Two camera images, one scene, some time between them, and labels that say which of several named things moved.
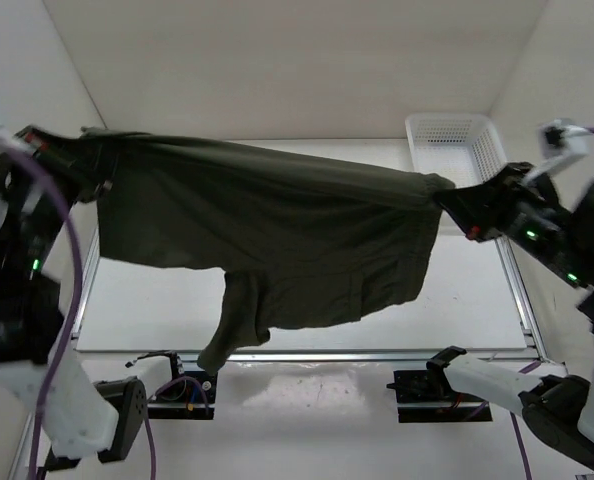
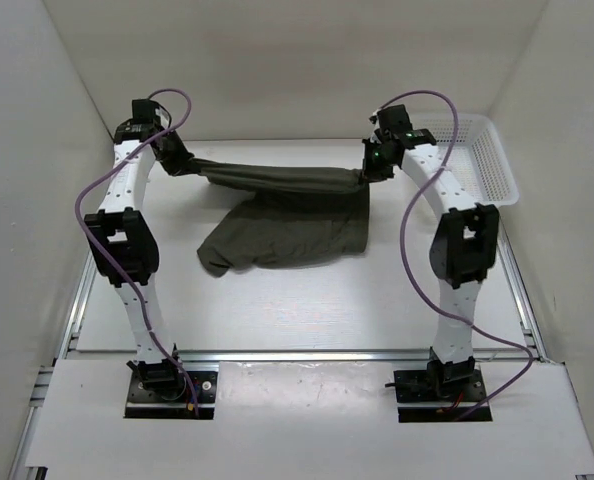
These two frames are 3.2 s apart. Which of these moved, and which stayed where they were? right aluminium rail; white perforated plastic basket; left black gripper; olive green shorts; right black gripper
Moved: olive green shorts; left black gripper; right black gripper
Stayed: white perforated plastic basket; right aluminium rail
